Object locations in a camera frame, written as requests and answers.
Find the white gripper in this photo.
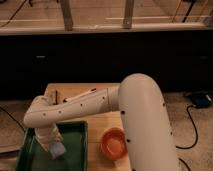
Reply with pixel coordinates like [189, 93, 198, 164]
[34, 124, 63, 150]

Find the blue sponge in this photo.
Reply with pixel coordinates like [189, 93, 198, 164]
[49, 141, 66, 159]

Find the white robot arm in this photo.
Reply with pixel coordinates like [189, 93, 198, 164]
[24, 73, 181, 171]

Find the green plastic tray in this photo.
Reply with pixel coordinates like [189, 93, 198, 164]
[15, 121, 88, 171]

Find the brown wooden block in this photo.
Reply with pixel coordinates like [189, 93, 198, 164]
[49, 90, 58, 104]

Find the orange bowl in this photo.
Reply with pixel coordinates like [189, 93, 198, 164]
[100, 127, 127, 161]

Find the black power adapter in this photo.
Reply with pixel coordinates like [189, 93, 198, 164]
[190, 93, 212, 108]

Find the wooden frame post left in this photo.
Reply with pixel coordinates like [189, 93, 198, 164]
[60, 0, 73, 31]

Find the wooden frame post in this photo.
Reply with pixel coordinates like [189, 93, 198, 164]
[60, 0, 73, 31]
[123, 0, 134, 29]

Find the black floor cable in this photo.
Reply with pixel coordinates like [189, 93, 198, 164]
[175, 104, 200, 171]

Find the wooden frame post right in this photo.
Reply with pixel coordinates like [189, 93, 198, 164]
[123, 0, 134, 29]

